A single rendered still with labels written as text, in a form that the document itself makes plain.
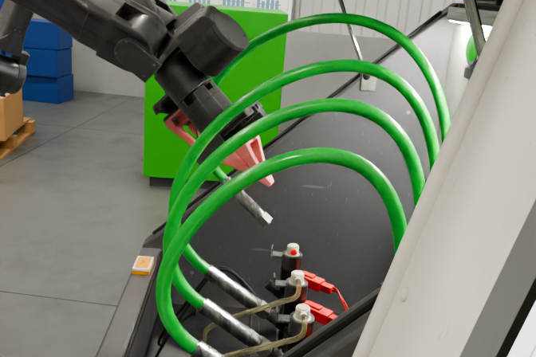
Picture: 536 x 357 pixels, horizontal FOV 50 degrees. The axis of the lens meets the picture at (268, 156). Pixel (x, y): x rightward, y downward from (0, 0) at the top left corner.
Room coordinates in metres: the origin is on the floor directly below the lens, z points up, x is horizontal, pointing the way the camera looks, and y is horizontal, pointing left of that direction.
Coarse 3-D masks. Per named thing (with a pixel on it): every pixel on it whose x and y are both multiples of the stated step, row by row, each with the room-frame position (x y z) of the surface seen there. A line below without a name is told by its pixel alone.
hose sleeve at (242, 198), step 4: (224, 180) 0.84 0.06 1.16; (228, 180) 0.85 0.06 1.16; (240, 192) 0.84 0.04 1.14; (244, 192) 0.84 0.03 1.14; (236, 196) 0.84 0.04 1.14; (240, 196) 0.84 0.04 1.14; (244, 196) 0.84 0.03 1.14; (248, 196) 0.84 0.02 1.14; (240, 200) 0.83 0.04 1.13; (244, 200) 0.83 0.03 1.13; (248, 200) 0.83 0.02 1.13; (252, 200) 0.84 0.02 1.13; (244, 204) 0.83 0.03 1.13; (248, 204) 0.83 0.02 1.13; (252, 204) 0.83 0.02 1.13; (256, 204) 0.83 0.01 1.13; (248, 208) 0.83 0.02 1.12; (252, 208) 0.83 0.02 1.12; (256, 208) 0.83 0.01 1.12; (260, 208) 0.83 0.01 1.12; (252, 212) 0.83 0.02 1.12; (256, 212) 0.83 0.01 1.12; (260, 212) 0.83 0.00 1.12; (264, 212) 0.83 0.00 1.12; (256, 216) 0.82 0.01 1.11; (260, 216) 0.82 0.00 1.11
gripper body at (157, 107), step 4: (164, 96) 0.86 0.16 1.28; (168, 96) 0.86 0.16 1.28; (160, 100) 0.87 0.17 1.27; (164, 100) 0.86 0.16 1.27; (168, 100) 0.87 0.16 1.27; (172, 100) 0.87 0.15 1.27; (156, 104) 0.87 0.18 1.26; (160, 104) 0.86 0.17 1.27; (164, 104) 0.87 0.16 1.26; (168, 104) 0.88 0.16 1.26; (172, 104) 0.88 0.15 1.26; (156, 108) 0.87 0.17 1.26; (160, 108) 0.86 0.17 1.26; (164, 108) 0.87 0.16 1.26; (168, 108) 0.88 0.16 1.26; (172, 108) 0.89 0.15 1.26; (156, 112) 0.86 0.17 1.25; (160, 112) 0.87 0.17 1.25; (164, 112) 0.88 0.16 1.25; (168, 112) 0.88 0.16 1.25
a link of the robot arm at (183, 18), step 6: (144, 6) 0.97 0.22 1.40; (192, 6) 0.94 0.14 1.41; (198, 6) 0.93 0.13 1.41; (204, 6) 0.94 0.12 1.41; (186, 12) 0.94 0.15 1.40; (192, 12) 0.93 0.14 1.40; (198, 12) 0.92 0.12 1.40; (174, 18) 0.94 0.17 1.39; (180, 18) 0.94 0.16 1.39; (186, 18) 0.94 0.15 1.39; (168, 24) 0.94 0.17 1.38; (174, 24) 0.95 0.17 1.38; (180, 24) 0.94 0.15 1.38; (168, 30) 0.95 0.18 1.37
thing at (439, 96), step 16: (320, 16) 0.80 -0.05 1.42; (336, 16) 0.80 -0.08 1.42; (352, 16) 0.79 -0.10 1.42; (272, 32) 0.83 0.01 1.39; (288, 32) 0.82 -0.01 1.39; (384, 32) 0.77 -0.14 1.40; (400, 32) 0.77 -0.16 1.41; (256, 48) 0.84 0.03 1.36; (416, 48) 0.76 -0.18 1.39; (416, 64) 0.76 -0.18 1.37; (432, 80) 0.75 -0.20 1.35; (448, 112) 0.74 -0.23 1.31; (448, 128) 0.74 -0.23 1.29; (224, 176) 0.85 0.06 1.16
